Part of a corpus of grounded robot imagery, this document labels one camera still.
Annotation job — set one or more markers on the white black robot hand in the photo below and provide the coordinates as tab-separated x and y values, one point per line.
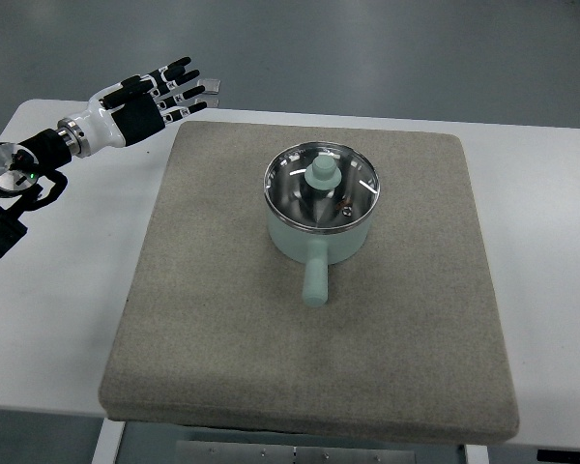
133	110

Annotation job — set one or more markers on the glass lid with green knob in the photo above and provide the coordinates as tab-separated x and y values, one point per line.
321	187

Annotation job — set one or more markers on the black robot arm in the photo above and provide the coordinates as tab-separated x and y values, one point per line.
30	179

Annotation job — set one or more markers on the small floor plate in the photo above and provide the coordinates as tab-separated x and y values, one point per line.
210	93

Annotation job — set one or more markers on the mint green saucepan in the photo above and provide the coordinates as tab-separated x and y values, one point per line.
317	250

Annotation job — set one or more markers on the beige fabric mat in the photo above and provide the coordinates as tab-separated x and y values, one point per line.
402	341

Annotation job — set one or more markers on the metal plate under table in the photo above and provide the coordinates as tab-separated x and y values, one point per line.
219	452

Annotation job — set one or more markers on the black label strip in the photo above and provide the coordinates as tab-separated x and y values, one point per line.
558	456

